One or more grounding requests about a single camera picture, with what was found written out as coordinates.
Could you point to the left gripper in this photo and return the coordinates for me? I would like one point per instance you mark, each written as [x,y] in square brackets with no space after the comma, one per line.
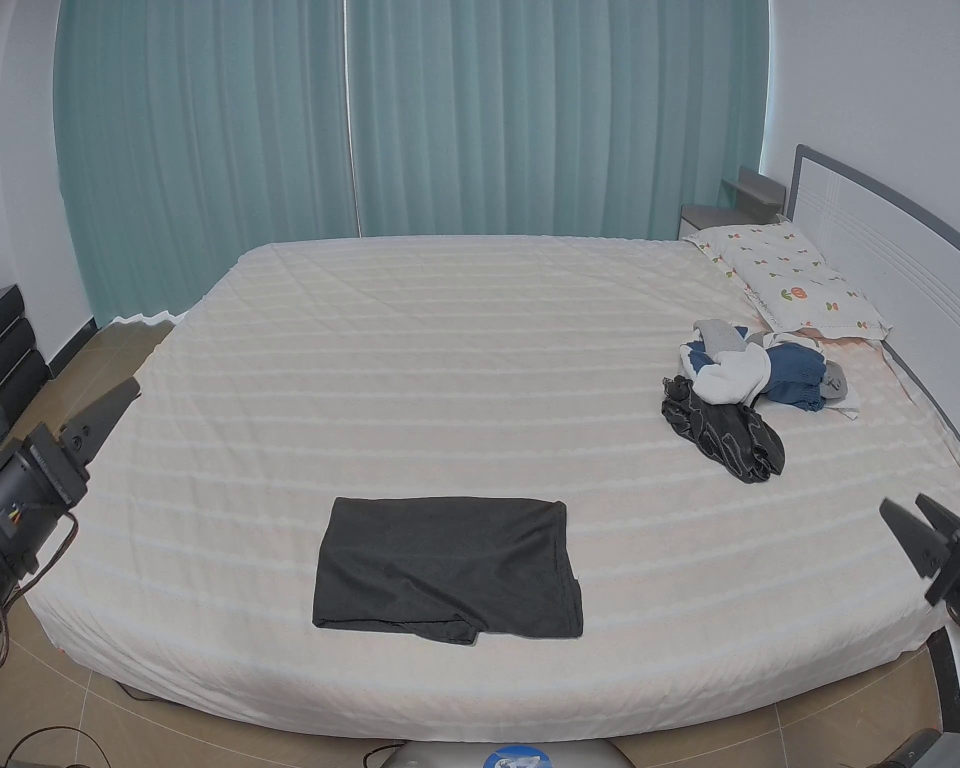
[34,487]

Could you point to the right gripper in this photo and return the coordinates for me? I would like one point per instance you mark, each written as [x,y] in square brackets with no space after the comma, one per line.
[949,574]

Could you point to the black T-shirt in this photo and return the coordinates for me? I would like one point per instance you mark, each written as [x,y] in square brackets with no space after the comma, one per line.
[450,562]

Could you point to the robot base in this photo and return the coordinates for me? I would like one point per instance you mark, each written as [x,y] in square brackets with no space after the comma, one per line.
[450,756]

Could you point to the bed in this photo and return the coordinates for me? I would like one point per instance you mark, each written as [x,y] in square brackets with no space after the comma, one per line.
[450,360]

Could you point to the black chest of drawers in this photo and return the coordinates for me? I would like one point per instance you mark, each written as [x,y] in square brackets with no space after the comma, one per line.
[19,352]

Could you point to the cream garment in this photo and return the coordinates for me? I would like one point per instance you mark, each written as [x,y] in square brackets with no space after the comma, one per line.
[846,409]

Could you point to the blue knitted garment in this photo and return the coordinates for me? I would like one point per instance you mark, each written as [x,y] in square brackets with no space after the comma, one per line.
[791,371]

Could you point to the black satin garment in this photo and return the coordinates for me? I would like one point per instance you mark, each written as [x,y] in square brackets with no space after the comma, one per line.
[720,435]

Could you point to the white garment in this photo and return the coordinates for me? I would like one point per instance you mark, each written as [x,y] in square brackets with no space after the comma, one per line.
[731,375]

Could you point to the pale grey garment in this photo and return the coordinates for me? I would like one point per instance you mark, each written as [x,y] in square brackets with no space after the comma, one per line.
[716,334]

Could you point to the white printed pillow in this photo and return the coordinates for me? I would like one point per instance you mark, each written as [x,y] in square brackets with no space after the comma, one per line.
[787,277]

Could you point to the blue-green curtain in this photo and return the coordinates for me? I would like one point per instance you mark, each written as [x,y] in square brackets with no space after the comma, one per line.
[210,150]
[555,112]

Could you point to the grey bedside table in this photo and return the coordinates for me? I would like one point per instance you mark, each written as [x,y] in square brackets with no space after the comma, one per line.
[750,191]

